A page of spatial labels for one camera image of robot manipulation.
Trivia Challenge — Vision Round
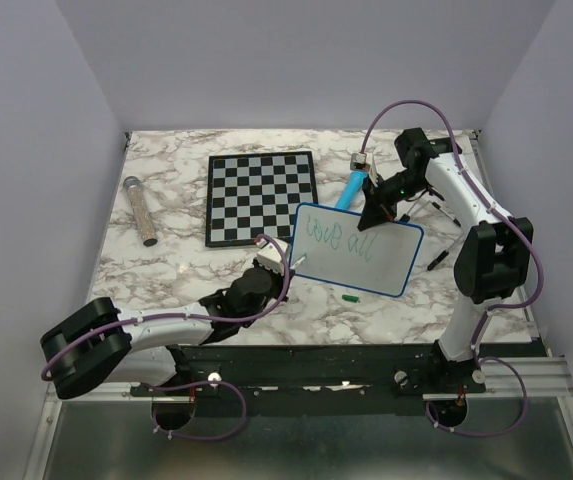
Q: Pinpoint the green marker cap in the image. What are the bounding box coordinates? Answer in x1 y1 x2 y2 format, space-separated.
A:
341 294 360 303

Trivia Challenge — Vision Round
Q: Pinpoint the glitter filled clear tube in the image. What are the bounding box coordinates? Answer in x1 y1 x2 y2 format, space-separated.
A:
123 176 158 247

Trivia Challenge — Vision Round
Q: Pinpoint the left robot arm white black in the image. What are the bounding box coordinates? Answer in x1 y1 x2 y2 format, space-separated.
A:
40 263 294 400

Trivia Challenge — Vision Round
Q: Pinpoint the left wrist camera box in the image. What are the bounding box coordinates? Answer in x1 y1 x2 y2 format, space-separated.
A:
256 240 285 275

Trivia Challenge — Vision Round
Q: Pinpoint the light blue cylinder tube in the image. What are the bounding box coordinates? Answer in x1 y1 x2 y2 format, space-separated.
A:
335 171 368 210

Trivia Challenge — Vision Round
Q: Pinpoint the black white chessboard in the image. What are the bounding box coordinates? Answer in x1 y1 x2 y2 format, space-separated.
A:
205 151 318 248

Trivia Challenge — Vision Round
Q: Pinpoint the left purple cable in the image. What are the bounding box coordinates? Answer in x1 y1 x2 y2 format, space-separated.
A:
40 233 292 441

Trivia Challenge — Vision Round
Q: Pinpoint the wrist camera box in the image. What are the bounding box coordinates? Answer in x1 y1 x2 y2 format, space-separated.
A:
256 240 285 275
350 152 379 185

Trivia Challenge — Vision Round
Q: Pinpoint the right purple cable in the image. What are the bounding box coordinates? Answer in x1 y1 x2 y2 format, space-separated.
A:
360 100 545 437

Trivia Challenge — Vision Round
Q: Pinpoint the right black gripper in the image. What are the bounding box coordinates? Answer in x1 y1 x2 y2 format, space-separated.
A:
357 169 430 230

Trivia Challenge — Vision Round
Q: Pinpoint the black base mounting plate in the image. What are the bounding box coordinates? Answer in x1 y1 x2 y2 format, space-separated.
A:
68 337 487 436

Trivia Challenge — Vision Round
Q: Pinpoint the black whiteboard stand leg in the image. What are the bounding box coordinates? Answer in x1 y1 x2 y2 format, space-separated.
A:
398 189 462 272

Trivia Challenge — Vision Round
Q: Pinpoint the blue framed whiteboard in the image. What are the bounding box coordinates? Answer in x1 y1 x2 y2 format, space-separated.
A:
290 203 424 298

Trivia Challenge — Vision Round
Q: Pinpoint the purple cable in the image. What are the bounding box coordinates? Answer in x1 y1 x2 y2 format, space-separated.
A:
360 100 545 437
40 233 292 441

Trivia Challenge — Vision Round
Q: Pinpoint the aluminium rail frame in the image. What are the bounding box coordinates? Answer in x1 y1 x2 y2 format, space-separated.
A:
20 129 573 480

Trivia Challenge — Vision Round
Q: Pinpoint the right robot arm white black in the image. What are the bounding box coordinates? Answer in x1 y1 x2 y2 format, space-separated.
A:
358 128 533 392

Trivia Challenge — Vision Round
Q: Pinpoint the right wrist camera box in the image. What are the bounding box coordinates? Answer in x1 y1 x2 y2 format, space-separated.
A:
350 152 379 185

